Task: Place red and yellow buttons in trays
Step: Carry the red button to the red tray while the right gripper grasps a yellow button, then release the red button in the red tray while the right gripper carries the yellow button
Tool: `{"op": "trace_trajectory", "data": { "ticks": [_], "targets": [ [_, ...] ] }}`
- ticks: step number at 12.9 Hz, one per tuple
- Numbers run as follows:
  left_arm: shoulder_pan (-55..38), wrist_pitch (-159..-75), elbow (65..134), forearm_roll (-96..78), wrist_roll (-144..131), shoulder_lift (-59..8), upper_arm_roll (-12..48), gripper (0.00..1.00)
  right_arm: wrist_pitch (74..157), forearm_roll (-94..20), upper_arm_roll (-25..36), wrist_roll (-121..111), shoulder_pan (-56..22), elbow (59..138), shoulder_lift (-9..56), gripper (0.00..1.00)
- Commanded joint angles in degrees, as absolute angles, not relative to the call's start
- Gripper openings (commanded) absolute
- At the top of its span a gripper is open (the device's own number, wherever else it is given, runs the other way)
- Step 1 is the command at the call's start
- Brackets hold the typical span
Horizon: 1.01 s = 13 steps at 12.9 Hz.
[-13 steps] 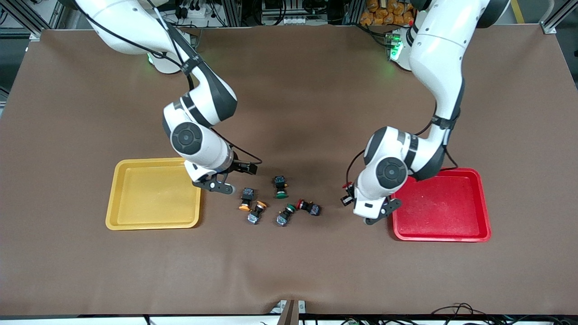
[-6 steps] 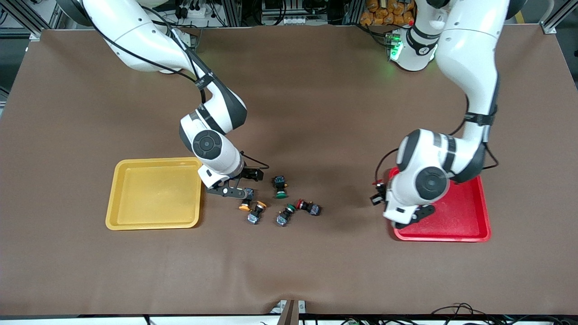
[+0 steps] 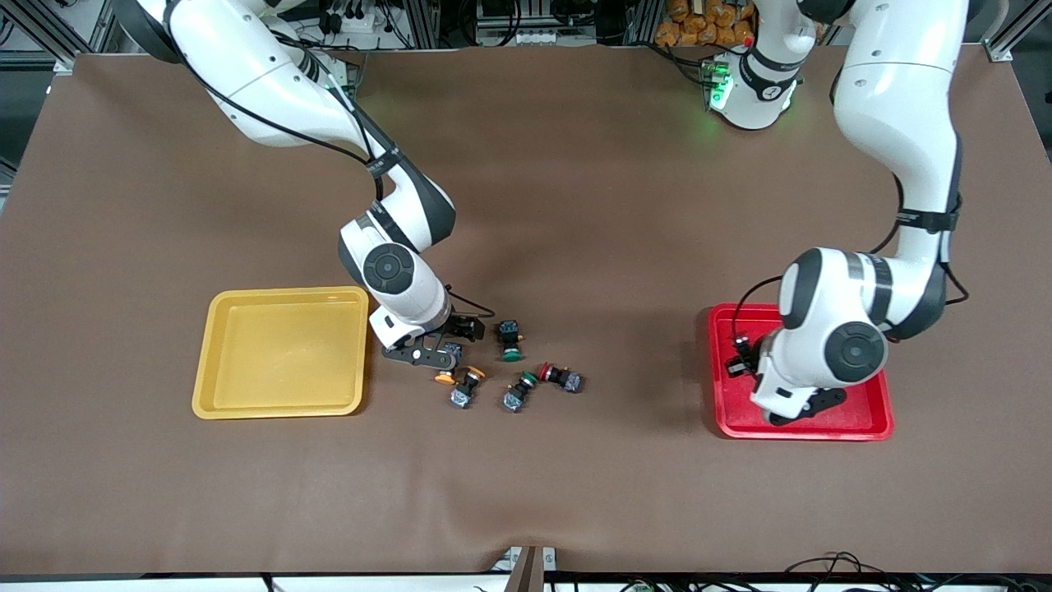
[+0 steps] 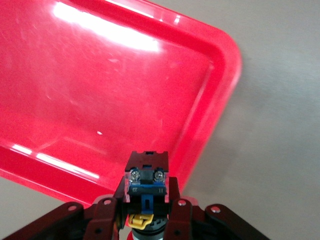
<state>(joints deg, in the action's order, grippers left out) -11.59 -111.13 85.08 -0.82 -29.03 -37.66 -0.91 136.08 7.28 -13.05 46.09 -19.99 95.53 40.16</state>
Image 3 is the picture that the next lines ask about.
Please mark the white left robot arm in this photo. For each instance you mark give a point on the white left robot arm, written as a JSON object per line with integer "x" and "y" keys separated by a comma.
{"x": 896, "y": 99}

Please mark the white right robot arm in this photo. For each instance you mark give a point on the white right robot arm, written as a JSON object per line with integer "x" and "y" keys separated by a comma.
{"x": 271, "y": 90}

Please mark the green push button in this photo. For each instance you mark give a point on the green push button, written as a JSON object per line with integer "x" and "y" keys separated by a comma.
{"x": 510, "y": 339}
{"x": 518, "y": 395}

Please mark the red plastic tray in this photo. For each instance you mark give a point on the red plastic tray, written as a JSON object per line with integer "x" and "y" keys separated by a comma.
{"x": 731, "y": 403}

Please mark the brown table mat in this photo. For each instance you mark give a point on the brown table mat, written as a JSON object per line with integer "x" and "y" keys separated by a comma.
{"x": 575, "y": 205}

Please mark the yellow plastic tray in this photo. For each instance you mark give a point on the yellow plastic tray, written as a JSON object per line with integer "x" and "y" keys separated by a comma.
{"x": 279, "y": 353}

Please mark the white power strip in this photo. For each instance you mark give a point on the white power strip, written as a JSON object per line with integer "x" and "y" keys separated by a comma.
{"x": 353, "y": 23}

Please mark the orange packed bags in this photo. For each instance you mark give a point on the orange packed bags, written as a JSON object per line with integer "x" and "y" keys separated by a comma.
{"x": 699, "y": 25}

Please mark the black right camera mount bracket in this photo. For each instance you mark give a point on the black right camera mount bracket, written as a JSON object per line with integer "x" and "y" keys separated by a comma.
{"x": 415, "y": 355}

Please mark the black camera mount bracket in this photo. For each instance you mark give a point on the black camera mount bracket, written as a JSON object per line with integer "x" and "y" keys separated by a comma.
{"x": 415, "y": 355}
{"x": 814, "y": 403}

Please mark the black left camera mount bracket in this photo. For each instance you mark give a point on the black left camera mount bracket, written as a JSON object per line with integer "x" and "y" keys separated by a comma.
{"x": 814, "y": 403}

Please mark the metal table edge bracket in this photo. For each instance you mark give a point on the metal table edge bracket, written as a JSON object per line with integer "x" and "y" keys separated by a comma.
{"x": 526, "y": 571}

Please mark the aluminium frame strut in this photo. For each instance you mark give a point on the aluminium frame strut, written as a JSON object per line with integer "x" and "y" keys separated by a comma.
{"x": 645, "y": 20}
{"x": 45, "y": 37}
{"x": 1007, "y": 33}
{"x": 423, "y": 23}

